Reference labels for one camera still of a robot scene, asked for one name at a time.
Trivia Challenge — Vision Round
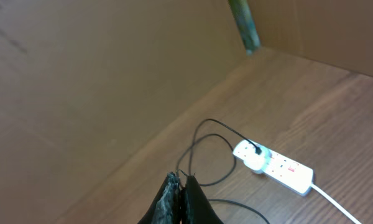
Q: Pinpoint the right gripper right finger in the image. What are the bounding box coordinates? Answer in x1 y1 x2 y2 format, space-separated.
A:
180 175 223 224

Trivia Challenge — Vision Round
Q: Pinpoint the white power extension strip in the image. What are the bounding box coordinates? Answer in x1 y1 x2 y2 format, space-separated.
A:
233 140 314 196

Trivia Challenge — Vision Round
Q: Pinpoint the white power strip cord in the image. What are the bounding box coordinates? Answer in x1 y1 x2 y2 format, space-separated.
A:
310 183 364 224

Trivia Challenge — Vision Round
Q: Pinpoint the black USB charging cable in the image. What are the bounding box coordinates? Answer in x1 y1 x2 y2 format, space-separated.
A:
175 118 271 224

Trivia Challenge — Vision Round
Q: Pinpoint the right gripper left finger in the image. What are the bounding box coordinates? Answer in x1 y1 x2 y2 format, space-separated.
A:
138 172 181 224

